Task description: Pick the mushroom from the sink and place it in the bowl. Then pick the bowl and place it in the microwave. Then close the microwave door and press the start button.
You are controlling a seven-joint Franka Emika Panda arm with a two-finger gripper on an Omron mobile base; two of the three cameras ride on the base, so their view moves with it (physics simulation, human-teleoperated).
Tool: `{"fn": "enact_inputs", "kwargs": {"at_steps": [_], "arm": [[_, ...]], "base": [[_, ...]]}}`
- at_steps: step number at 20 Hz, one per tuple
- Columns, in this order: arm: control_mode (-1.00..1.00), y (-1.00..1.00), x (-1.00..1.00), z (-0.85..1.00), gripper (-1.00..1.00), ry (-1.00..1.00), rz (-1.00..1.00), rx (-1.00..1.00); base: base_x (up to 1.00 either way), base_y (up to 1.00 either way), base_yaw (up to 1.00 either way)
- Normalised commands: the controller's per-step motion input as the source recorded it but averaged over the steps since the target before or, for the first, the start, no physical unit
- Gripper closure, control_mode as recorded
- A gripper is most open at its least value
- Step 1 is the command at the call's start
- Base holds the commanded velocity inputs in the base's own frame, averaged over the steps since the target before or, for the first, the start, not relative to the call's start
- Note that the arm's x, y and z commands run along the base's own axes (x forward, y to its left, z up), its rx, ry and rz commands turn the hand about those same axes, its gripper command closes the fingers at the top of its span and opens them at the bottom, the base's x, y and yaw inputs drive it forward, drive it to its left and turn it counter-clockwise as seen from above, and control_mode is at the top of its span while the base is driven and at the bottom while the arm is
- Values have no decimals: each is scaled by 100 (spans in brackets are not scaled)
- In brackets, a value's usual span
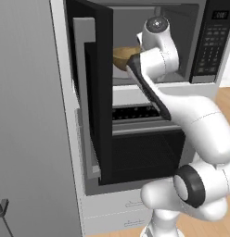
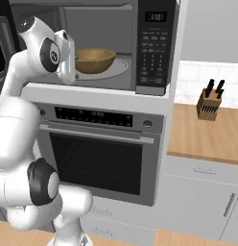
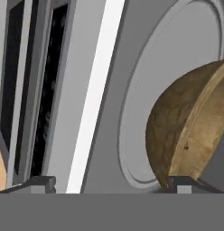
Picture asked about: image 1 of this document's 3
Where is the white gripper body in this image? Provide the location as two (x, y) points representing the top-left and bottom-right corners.
(136, 31), (146, 48)

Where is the black microwave door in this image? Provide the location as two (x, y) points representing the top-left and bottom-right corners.
(65, 0), (115, 187)

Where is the black and silver microwave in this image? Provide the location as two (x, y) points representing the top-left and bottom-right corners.
(66, 0), (230, 85)

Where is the black built-in oven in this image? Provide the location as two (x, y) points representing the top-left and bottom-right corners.
(77, 104), (197, 197)

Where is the grey fridge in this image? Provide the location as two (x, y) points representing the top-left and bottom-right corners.
(0, 0), (84, 237)

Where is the white drawer front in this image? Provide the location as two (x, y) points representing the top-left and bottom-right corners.
(83, 212), (157, 237)
(80, 188), (152, 218)

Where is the silver oven door handle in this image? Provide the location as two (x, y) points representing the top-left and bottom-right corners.
(111, 123), (184, 137)

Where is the silver drawer handle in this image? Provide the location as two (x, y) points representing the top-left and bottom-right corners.
(124, 199), (145, 208)
(123, 218), (145, 228)

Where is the dark fridge handle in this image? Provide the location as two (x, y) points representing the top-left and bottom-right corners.
(0, 198), (14, 237)

